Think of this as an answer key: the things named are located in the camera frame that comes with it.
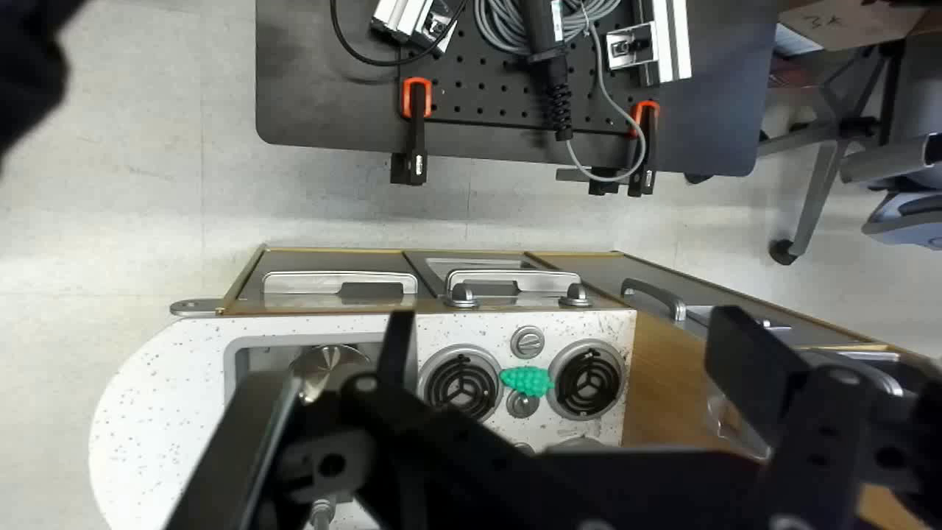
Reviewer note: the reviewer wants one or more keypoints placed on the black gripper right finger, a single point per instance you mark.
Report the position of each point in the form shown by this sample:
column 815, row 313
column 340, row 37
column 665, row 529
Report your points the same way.
column 830, row 427

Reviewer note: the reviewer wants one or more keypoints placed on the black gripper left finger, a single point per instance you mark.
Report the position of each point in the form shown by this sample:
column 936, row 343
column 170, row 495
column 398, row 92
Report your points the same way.
column 297, row 433

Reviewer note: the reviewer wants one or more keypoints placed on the green toy object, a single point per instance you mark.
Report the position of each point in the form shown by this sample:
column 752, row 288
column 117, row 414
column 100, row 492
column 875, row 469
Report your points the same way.
column 528, row 382

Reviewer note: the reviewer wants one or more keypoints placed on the toy kitchen playset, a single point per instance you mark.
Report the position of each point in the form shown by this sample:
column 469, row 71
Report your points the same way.
column 631, row 436

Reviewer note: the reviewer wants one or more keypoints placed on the orange black clamp near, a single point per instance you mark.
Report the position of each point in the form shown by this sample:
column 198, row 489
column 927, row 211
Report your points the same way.
column 415, row 106

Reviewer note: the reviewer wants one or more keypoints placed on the orange black clamp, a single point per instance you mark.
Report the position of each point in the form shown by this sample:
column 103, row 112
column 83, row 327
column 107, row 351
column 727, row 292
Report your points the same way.
column 649, row 123
column 415, row 106

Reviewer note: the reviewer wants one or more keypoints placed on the office chair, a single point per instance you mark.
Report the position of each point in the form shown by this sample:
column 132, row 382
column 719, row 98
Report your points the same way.
column 877, row 117

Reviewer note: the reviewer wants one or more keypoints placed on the orange black clamp far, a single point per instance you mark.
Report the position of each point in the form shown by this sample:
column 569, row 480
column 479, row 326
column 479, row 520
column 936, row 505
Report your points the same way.
column 649, row 123

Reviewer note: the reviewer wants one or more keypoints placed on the black perforated breadboard table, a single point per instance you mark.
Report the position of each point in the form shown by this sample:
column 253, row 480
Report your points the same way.
column 326, row 80

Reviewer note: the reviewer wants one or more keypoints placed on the black handheld tool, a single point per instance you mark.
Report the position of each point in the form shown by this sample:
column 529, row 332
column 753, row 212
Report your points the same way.
column 549, row 59

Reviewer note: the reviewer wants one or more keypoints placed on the aluminium extrusion rail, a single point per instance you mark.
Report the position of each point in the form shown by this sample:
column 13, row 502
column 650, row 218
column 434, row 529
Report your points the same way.
column 653, row 42

